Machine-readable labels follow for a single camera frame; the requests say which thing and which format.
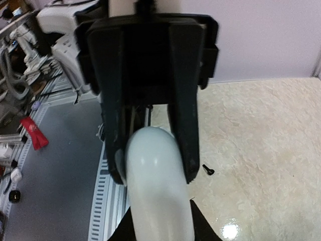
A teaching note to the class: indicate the black stem earbud left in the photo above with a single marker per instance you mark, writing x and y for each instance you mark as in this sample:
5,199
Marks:
208,170

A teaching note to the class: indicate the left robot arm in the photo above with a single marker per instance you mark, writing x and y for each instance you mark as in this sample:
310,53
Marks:
64,18

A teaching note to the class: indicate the white earbud charging case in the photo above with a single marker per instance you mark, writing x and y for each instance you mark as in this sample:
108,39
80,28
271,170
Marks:
157,188

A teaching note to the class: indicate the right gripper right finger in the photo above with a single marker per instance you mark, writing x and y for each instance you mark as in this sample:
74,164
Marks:
202,229

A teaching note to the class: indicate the aluminium front rail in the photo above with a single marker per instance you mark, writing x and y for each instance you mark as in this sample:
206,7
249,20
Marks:
109,203

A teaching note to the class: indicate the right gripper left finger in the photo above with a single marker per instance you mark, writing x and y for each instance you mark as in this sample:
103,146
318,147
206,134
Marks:
125,230

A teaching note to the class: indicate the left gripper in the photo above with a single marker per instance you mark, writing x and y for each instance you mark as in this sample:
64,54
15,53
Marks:
165,59

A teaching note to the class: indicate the red fabric pouch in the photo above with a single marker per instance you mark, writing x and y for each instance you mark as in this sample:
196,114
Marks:
38,139

